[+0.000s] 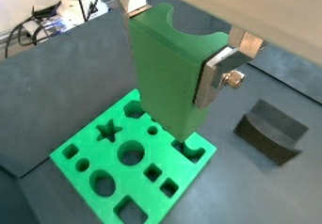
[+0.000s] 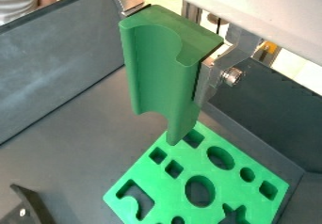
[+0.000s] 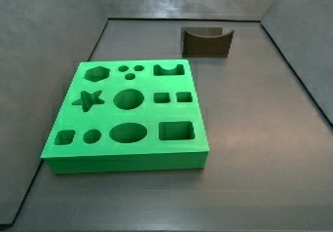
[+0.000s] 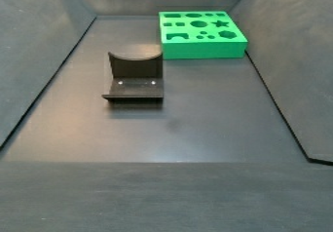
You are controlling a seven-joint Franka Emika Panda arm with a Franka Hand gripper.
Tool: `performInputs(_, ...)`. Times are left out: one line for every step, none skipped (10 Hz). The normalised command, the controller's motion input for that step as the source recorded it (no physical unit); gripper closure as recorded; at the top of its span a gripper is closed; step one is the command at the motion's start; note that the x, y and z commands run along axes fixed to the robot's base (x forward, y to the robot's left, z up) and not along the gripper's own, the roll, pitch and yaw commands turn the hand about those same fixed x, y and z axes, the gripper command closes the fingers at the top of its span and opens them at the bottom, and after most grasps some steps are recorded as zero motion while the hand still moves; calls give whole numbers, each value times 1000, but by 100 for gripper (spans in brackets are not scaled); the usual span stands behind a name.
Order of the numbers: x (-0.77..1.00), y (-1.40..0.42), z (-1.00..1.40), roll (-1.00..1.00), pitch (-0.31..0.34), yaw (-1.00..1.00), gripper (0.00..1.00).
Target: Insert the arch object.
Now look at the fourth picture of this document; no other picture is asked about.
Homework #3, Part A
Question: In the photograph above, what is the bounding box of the green shape sorter block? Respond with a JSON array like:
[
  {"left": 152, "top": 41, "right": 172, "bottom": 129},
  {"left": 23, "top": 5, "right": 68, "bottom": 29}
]
[{"left": 158, "top": 11, "right": 249, "bottom": 59}]

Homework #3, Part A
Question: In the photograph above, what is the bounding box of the black angled holder stand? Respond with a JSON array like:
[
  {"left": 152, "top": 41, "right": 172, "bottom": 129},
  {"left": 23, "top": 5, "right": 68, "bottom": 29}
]
[{"left": 102, "top": 53, "right": 164, "bottom": 101}]

